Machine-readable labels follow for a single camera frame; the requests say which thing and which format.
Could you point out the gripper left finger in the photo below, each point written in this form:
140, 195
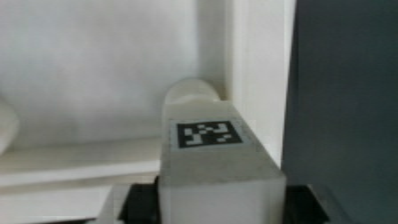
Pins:
129, 206

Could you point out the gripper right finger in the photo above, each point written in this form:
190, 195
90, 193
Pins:
310, 206

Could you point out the white square tabletop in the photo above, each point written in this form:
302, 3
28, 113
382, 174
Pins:
94, 54

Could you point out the white front wall fence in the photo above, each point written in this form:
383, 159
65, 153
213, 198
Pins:
56, 205

